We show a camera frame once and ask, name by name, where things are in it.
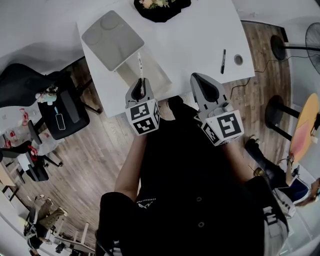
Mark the black marker pen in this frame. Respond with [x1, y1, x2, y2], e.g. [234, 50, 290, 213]
[220, 49, 227, 75]

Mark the artificial flower bunch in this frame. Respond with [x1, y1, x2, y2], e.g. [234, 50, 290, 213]
[138, 0, 177, 10]

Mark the large black office chair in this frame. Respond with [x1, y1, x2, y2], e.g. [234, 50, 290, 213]
[0, 62, 103, 141]

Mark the light wooden desk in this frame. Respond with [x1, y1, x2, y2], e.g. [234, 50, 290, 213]
[0, 163, 17, 187]

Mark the round orange table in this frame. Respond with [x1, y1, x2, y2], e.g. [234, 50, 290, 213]
[289, 93, 320, 163]

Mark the person's right forearm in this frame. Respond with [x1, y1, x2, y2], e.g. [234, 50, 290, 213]
[222, 142, 258, 182]

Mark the grey striped garment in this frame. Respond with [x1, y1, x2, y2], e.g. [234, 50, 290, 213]
[262, 206, 290, 256]

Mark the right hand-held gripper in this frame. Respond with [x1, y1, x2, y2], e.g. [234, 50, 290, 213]
[189, 72, 245, 147]

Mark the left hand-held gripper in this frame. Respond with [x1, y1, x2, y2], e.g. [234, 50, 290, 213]
[124, 77, 161, 137]

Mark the black stool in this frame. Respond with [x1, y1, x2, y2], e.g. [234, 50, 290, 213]
[264, 94, 301, 142]

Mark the grey square tray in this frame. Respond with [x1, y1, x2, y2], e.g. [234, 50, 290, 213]
[81, 9, 173, 101]

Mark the smartphone with light case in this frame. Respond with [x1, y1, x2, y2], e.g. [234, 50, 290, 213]
[55, 113, 66, 131]

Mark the black cable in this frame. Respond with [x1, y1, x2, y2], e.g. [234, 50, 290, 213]
[229, 56, 308, 101]

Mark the pile of red-print packaging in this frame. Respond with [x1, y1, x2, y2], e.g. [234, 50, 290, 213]
[0, 107, 51, 156]

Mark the person's left forearm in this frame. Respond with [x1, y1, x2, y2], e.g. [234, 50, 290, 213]
[114, 133, 148, 201]

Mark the black standing fan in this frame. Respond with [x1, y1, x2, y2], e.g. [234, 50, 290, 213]
[270, 22, 320, 75]

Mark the plush toy bundle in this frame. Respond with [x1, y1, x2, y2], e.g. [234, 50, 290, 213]
[35, 86, 59, 105]

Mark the person's black clothing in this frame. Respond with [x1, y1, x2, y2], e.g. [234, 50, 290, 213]
[96, 96, 266, 256]

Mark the white pen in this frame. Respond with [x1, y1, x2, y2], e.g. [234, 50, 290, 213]
[137, 51, 145, 82]

